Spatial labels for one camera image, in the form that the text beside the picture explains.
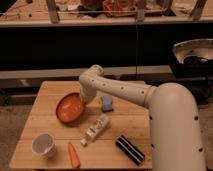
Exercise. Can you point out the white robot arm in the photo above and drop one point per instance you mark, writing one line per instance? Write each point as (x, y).
(174, 120)

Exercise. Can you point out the white paper cup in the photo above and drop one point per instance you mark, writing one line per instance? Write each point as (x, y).
(43, 145)

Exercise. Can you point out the blue sponge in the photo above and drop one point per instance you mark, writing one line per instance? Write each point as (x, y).
(107, 103)

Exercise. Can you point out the black striped box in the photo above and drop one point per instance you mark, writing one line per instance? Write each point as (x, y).
(130, 150)

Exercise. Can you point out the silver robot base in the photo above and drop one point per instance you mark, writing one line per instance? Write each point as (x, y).
(196, 47)

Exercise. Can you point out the orange crate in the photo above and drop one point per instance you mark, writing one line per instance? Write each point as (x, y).
(118, 8)

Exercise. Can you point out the wooden table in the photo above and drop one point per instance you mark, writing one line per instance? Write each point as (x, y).
(126, 119)

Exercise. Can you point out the orange carrot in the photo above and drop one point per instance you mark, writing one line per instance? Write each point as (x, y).
(75, 162)

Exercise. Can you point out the orange ceramic bowl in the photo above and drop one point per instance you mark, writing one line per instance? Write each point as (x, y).
(70, 108)

